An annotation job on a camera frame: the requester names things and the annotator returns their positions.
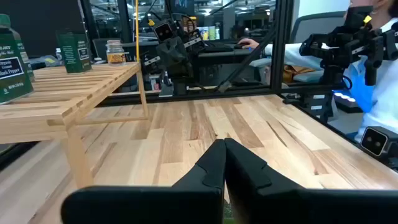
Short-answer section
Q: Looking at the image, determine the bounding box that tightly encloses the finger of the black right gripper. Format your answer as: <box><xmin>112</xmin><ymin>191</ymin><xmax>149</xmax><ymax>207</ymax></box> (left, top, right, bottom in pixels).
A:
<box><xmin>157</xmin><ymin>39</ymin><xmax>175</xmax><ymax>68</ymax></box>
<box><xmin>173</xmin><ymin>37</ymin><xmax>191</xmax><ymax>68</ymax></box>

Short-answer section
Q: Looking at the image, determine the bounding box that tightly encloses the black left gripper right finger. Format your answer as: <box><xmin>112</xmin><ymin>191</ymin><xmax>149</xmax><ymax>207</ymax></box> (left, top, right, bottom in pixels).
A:
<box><xmin>224</xmin><ymin>138</ymin><xmax>398</xmax><ymax>224</ymax></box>

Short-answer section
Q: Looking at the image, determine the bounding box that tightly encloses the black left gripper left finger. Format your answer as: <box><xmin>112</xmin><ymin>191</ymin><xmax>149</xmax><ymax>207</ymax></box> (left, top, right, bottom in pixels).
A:
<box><xmin>60</xmin><ymin>138</ymin><xmax>227</xmax><ymax>224</ymax></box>

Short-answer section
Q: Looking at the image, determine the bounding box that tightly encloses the small glass saffron jar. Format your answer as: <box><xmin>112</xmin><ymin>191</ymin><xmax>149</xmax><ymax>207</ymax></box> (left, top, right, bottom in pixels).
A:
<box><xmin>105</xmin><ymin>39</ymin><xmax>127</xmax><ymax>66</ymax></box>

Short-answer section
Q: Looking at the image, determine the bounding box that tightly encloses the green black pepper tin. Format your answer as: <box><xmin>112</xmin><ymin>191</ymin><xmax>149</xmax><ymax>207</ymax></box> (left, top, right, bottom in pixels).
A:
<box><xmin>56</xmin><ymin>30</ymin><xmax>93</xmax><ymax>75</ymax></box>
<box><xmin>0</xmin><ymin>32</ymin><xmax>34</xmax><ymax>105</ymax></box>

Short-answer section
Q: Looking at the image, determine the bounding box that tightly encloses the slatted wooden shelf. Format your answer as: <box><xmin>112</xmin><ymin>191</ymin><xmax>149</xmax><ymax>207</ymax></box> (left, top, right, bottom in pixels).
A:
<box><xmin>0</xmin><ymin>61</ymin><xmax>150</xmax><ymax>189</ymax></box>

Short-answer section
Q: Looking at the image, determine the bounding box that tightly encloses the dark office desk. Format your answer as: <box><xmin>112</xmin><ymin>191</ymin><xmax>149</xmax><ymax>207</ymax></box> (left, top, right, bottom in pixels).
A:
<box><xmin>123</xmin><ymin>40</ymin><xmax>274</xmax><ymax>91</ymax></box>

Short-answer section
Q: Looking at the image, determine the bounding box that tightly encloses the person's hand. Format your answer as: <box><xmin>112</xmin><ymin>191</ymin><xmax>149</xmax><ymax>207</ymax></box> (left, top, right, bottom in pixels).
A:
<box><xmin>238</xmin><ymin>37</ymin><xmax>261</xmax><ymax>50</ymax></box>

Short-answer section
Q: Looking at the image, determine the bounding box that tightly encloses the brown bag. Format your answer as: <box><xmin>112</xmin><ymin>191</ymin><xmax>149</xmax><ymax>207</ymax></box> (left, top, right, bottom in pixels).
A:
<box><xmin>282</xmin><ymin>64</ymin><xmax>317</xmax><ymax>84</ymax></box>

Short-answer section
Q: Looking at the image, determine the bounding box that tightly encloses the grey office chair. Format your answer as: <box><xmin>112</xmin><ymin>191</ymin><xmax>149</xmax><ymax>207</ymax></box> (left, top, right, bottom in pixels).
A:
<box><xmin>290</xmin><ymin>11</ymin><xmax>348</xmax><ymax>44</ymax></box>

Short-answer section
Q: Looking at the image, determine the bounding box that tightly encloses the person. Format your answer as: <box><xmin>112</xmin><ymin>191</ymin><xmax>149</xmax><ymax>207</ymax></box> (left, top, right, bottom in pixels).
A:
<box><xmin>264</xmin><ymin>0</ymin><xmax>398</xmax><ymax>142</ymax></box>

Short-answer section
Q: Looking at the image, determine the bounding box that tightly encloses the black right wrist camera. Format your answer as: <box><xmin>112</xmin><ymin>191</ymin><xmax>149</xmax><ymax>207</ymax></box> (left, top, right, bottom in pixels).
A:
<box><xmin>153</xmin><ymin>20</ymin><xmax>175</xmax><ymax>44</ymax></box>

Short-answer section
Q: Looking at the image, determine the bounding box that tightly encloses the yellow cable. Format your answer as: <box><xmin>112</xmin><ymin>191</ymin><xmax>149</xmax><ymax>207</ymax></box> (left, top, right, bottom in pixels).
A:
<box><xmin>134</xmin><ymin>0</ymin><xmax>141</xmax><ymax>63</ymax></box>

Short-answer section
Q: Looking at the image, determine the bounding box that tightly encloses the black table-level camera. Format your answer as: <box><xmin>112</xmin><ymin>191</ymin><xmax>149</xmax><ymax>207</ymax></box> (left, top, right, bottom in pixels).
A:
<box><xmin>359</xmin><ymin>125</ymin><xmax>398</xmax><ymax>170</ymax></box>

